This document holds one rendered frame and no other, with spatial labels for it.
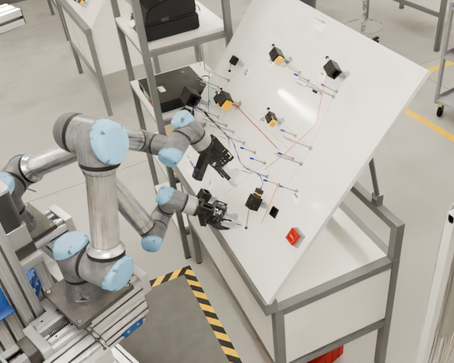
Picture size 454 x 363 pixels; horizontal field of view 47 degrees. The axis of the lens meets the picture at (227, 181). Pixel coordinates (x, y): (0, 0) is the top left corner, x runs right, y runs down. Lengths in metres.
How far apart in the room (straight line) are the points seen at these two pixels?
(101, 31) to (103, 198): 3.55
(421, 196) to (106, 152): 2.89
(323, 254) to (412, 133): 2.43
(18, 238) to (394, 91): 1.36
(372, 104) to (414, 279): 1.66
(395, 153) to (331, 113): 2.34
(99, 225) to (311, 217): 0.81
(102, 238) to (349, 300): 1.20
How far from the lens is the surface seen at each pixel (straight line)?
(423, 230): 3.70
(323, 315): 2.34
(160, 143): 1.80
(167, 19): 2.75
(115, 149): 1.45
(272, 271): 2.08
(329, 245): 2.39
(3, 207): 1.81
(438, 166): 4.27
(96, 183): 1.50
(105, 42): 5.00
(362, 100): 1.97
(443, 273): 1.78
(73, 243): 1.71
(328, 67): 2.02
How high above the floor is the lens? 2.49
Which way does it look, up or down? 38 degrees down
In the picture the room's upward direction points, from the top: 7 degrees counter-clockwise
